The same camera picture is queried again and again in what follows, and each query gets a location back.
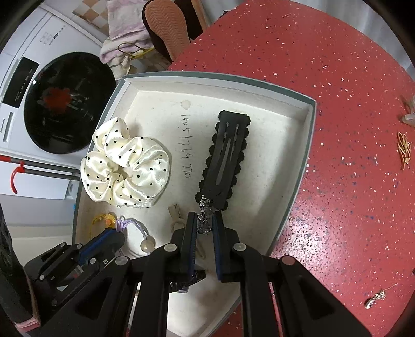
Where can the person's left forearm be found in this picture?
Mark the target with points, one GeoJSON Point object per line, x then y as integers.
{"type": "Point", "coordinates": [9, 285]}

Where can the white polka dot scrunchie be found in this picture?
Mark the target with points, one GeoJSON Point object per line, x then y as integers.
{"type": "Point", "coordinates": [142, 155]}

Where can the yellow clothes hanger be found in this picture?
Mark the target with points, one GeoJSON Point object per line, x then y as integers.
{"type": "Point", "coordinates": [139, 53]}

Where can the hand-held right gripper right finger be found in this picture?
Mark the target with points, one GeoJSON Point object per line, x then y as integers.
{"type": "Point", "coordinates": [219, 246]}

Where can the black hair bow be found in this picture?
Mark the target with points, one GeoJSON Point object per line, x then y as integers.
{"type": "Point", "coordinates": [196, 277]}

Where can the black scalloped hair clip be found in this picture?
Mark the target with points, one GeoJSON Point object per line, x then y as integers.
{"type": "Point", "coordinates": [214, 191]}

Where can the translucent claw clip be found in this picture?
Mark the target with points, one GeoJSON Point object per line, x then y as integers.
{"type": "Point", "coordinates": [410, 120]}

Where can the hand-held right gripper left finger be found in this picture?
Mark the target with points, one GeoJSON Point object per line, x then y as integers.
{"type": "Point", "coordinates": [193, 239]}

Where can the pink towel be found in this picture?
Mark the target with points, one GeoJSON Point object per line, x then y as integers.
{"type": "Point", "coordinates": [123, 22]}

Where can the silver dangle earring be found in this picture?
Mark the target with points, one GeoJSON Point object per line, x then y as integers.
{"type": "Point", "coordinates": [204, 223]}
{"type": "Point", "coordinates": [373, 299]}

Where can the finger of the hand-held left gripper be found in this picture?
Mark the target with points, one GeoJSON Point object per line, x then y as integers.
{"type": "Point", "coordinates": [97, 242]}

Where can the grey pole with red hook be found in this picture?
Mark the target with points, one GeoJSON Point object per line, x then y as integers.
{"type": "Point", "coordinates": [48, 168]}

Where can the white washing machine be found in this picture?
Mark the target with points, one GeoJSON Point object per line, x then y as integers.
{"type": "Point", "coordinates": [64, 107]}

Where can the grey shallow tray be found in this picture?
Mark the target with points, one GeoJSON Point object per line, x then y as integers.
{"type": "Point", "coordinates": [266, 145]}

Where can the gold hair pins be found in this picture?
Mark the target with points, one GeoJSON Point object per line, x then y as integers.
{"type": "Point", "coordinates": [403, 149]}

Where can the beige hair clip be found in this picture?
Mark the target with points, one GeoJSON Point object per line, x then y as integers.
{"type": "Point", "coordinates": [176, 212]}

